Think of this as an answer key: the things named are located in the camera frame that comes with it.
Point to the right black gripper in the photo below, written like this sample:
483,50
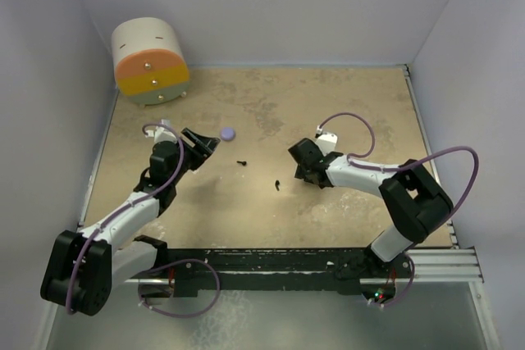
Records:
300,173

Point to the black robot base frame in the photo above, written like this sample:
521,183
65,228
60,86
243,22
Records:
184,272

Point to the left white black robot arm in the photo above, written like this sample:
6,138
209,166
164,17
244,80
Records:
86,265

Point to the purple earbud charging case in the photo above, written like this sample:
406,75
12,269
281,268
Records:
227,134

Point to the aluminium extrusion rail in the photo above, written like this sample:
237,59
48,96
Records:
446,265

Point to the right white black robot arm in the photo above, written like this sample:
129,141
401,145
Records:
417,204

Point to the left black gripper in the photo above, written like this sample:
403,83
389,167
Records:
201,150

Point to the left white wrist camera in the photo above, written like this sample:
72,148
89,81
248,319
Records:
160,132

